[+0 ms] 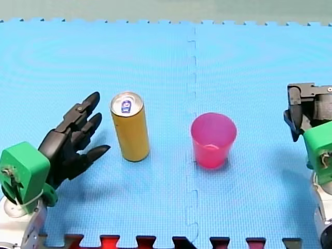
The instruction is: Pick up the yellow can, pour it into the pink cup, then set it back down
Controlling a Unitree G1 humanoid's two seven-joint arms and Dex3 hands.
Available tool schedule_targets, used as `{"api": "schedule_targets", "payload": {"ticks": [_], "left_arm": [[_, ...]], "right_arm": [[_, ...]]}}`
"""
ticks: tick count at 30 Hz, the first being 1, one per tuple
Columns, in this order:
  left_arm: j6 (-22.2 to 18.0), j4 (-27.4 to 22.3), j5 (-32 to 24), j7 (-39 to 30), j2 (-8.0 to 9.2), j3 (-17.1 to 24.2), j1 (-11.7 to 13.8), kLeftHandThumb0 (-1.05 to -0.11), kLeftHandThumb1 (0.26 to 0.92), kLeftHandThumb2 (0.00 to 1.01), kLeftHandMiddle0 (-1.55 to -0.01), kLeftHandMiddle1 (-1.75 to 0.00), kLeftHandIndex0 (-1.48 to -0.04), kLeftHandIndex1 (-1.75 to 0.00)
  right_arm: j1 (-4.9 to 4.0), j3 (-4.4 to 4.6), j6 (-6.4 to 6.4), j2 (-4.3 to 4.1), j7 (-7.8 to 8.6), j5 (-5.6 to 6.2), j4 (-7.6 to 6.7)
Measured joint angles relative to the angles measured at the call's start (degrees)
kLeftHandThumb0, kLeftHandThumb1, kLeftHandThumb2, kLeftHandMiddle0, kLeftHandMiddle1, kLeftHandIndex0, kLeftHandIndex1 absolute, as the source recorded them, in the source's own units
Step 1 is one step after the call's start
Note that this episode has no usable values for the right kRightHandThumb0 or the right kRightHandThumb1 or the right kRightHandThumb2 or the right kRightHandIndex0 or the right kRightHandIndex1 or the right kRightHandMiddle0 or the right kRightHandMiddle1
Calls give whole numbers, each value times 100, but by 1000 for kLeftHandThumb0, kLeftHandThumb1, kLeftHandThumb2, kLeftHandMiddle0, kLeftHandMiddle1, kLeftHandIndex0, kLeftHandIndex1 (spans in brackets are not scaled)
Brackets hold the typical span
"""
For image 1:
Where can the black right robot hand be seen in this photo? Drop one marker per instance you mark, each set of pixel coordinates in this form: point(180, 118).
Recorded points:
point(306, 103)

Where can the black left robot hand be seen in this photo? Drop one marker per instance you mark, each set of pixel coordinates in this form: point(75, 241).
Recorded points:
point(62, 145)

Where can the yellow drink can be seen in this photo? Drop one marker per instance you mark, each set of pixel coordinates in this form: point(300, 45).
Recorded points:
point(131, 129)

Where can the pink plastic cup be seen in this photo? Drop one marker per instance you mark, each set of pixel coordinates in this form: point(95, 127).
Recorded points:
point(213, 141)

